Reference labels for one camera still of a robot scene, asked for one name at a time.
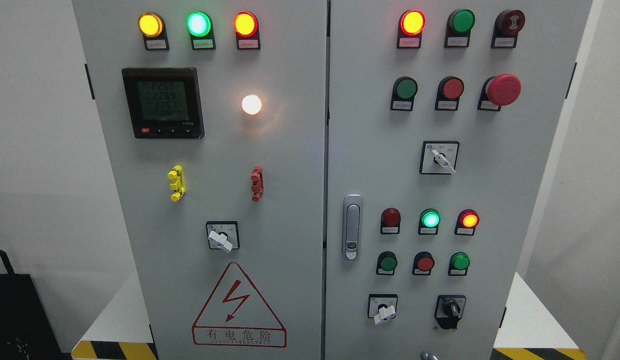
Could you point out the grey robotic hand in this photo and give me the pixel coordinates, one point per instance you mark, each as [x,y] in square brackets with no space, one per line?
[425,355]

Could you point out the red push button lower middle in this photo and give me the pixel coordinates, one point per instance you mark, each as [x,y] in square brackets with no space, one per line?
[423,263]

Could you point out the green push button lower right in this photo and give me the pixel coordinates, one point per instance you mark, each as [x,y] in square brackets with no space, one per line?
[458,264]

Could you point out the green push button lower left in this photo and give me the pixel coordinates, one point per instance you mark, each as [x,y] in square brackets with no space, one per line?
[386,263]

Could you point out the green push button upper row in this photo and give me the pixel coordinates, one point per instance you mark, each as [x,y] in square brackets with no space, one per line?
[403,94]

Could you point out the red push button upper row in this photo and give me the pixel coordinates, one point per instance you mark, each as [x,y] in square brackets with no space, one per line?
[448,94]

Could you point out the red emergency stop mushroom button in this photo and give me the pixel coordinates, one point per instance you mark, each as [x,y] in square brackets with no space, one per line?
[499,91]

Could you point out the white platform with hazard stripes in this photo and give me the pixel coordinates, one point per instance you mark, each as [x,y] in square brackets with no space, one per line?
[528,330]

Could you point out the green indicator light middle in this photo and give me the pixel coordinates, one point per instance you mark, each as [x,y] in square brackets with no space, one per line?
[429,222]

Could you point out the green indicator light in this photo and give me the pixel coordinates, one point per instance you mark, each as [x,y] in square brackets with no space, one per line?
[429,222]
[458,28]
[201,31]

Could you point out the red indicator light middle left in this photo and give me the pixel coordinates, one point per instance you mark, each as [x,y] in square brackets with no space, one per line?
[390,220]

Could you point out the orange indicator light middle right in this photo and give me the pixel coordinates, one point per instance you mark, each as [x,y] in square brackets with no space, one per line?
[466,223]

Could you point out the orange indicator light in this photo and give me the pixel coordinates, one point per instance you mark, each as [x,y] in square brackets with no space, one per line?
[410,28]
[466,223]
[246,26]

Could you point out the red electrical hazard warning sticker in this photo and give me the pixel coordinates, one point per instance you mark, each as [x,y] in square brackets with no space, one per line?
[236,314]

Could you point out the grey electrical control cabinet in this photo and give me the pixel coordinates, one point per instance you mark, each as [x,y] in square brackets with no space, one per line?
[325,72]

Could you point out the red terminal connector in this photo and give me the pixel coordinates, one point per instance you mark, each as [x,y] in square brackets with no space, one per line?
[257,187]

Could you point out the white glowing indicator light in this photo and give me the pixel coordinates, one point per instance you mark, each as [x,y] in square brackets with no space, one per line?
[251,104]

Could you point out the yellow terminal connector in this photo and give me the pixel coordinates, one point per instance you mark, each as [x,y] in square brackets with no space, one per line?
[177,182]

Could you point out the green indicator light top right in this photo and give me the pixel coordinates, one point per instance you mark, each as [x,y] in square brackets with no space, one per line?
[458,28]

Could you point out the orange indicator light top right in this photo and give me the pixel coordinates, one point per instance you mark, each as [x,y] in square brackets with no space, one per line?
[410,28]

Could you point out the red buzzer alarm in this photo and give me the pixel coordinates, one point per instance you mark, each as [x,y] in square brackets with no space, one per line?
[506,28]

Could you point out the black digital power meter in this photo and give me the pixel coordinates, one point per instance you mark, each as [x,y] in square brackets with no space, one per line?
[164,103]

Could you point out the orange indicator light top left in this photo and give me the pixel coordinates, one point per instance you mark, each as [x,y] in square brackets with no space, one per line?
[246,26]

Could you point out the green indicator light top left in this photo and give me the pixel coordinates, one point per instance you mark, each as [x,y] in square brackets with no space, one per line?
[201,31]

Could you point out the black box with antenna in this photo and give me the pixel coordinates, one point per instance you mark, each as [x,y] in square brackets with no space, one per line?
[25,332]

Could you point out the yellow indicator light top left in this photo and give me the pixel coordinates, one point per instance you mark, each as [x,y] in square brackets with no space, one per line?
[154,33]

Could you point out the black knob selector switch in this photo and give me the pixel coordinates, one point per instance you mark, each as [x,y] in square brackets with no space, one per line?
[449,310]

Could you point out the lower left rotary selector switch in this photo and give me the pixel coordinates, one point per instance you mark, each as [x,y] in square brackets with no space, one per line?
[382,307]

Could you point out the silver cabinet door handle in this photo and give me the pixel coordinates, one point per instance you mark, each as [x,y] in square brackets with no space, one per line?
[351,222]

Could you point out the upper right rotary selector switch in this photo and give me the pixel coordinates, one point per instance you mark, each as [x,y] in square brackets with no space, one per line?
[439,157]

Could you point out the left door rotary selector switch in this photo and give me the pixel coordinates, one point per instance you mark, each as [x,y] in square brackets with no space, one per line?
[223,235]

